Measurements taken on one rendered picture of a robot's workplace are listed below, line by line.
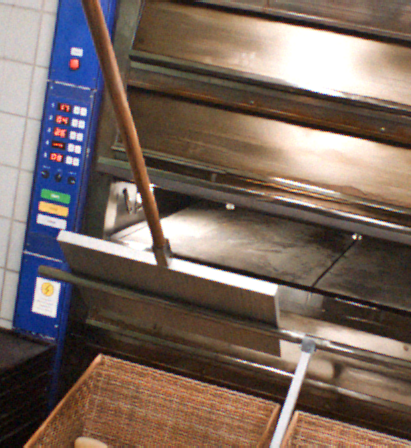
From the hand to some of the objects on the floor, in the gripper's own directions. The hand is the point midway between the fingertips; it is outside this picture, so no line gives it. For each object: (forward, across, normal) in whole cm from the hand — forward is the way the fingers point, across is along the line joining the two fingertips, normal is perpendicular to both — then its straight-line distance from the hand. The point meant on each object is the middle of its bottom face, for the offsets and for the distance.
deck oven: (+53, +7, -291) cm, 296 cm away
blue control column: (-44, +8, -292) cm, 295 cm away
